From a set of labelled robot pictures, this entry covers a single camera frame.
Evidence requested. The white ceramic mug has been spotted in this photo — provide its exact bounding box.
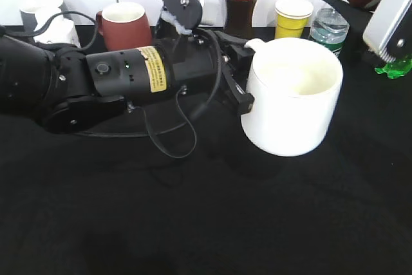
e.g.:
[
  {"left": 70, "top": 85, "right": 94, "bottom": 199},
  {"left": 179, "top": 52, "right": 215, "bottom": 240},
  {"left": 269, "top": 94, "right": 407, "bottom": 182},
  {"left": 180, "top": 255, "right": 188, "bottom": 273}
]
[{"left": 241, "top": 37, "right": 344, "bottom": 156}]

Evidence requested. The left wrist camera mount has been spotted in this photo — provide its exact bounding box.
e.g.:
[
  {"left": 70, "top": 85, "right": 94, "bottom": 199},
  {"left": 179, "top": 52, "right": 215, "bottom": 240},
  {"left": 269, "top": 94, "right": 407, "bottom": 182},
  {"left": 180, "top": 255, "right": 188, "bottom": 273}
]
[{"left": 160, "top": 0, "right": 220, "bottom": 35}]

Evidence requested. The black camera cable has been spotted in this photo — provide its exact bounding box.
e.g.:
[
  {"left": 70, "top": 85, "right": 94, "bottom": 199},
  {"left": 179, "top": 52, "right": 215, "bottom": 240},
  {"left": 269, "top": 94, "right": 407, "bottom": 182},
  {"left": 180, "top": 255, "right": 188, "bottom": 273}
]
[{"left": 33, "top": 10, "right": 223, "bottom": 159}]

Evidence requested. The green sprite bottle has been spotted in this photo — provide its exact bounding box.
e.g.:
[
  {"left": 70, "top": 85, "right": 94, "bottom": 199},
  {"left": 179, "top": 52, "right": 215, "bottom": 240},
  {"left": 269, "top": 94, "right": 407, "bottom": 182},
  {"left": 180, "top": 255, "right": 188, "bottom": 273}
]
[{"left": 375, "top": 59, "right": 412, "bottom": 80}]

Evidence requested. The yellow white paper cup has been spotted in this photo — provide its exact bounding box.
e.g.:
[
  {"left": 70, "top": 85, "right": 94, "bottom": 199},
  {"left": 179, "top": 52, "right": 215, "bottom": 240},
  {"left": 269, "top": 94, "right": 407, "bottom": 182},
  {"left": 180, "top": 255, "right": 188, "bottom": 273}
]
[{"left": 275, "top": 0, "right": 314, "bottom": 39}]

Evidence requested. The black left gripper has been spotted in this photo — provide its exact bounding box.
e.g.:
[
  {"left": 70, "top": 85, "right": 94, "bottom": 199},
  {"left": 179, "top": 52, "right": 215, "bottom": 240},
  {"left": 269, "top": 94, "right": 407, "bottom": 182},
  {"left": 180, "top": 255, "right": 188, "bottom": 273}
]
[{"left": 138, "top": 28, "right": 255, "bottom": 116}]

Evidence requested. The grey ceramic mug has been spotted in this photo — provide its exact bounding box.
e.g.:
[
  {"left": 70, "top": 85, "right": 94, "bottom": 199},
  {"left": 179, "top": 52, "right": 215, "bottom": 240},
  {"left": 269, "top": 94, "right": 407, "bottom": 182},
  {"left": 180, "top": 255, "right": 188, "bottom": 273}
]
[{"left": 19, "top": 0, "right": 68, "bottom": 32}]

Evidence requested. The white purple milk bottle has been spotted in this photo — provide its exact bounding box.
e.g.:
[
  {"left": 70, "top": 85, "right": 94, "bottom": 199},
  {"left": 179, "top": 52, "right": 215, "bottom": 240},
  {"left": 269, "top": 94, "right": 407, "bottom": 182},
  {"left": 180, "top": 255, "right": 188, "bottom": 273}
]
[{"left": 34, "top": 6, "right": 80, "bottom": 48}]

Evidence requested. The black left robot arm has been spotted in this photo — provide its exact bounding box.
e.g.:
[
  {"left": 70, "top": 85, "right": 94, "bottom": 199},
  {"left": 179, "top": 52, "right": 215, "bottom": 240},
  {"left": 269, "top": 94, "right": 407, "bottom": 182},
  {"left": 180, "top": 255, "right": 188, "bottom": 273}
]
[{"left": 1, "top": 28, "right": 254, "bottom": 134}]

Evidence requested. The clear water bottle green label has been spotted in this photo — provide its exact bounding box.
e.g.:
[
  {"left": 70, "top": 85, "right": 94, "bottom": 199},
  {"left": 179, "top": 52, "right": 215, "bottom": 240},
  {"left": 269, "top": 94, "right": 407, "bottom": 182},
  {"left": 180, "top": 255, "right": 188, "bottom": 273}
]
[{"left": 308, "top": 6, "right": 350, "bottom": 57}]

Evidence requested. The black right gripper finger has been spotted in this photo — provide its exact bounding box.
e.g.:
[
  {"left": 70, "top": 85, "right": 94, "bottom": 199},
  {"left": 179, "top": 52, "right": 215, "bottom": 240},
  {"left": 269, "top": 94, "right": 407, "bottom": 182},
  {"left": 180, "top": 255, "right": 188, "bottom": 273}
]
[{"left": 323, "top": 0, "right": 373, "bottom": 27}]

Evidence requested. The dark red ceramic mug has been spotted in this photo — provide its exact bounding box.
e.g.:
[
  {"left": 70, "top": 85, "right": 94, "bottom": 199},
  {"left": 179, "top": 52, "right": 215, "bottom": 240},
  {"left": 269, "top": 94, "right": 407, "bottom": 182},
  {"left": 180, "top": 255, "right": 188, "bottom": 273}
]
[{"left": 96, "top": 2, "right": 152, "bottom": 51}]

